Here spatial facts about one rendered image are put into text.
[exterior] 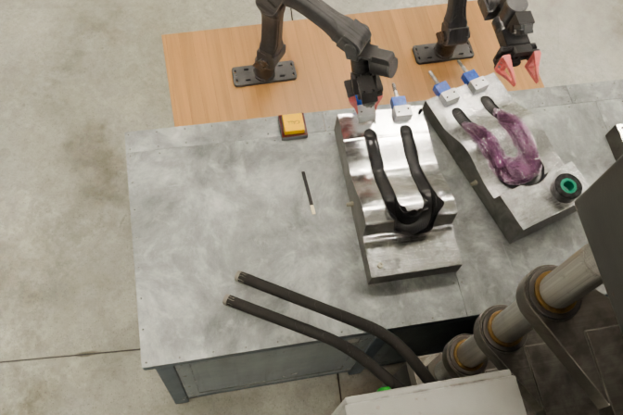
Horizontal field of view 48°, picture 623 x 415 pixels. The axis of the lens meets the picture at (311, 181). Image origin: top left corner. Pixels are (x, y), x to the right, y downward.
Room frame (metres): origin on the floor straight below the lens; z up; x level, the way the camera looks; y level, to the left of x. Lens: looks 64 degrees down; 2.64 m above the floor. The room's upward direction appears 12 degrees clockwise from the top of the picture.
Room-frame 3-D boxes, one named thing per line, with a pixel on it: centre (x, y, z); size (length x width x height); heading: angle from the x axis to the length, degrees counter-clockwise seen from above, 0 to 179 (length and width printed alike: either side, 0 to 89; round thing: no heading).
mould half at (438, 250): (0.91, -0.24, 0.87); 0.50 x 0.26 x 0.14; 21
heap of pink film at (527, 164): (1.12, -0.54, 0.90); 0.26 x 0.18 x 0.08; 38
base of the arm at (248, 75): (1.25, 0.21, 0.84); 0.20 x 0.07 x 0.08; 112
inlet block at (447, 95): (1.30, -0.34, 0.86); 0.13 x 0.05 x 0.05; 38
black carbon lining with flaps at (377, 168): (0.93, -0.25, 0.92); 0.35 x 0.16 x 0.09; 21
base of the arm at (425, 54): (1.48, -0.34, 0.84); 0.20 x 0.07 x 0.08; 112
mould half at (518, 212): (1.12, -0.55, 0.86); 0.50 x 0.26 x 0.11; 38
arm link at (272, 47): (1.24, 0.20, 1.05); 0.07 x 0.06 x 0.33; 161
